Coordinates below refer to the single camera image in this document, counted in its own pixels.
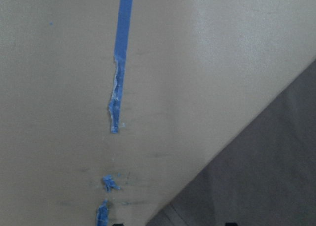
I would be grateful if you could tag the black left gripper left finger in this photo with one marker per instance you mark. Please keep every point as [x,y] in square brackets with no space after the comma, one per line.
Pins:
[118,224]

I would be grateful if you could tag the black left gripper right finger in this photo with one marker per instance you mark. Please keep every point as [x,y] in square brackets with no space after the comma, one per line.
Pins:
[230,224]

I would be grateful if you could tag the dark brown t-shirt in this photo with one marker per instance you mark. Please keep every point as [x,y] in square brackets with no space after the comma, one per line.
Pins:
[265,177]

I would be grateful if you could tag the brown paper table cover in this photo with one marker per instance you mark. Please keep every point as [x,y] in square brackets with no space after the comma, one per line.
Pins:
[197,72]

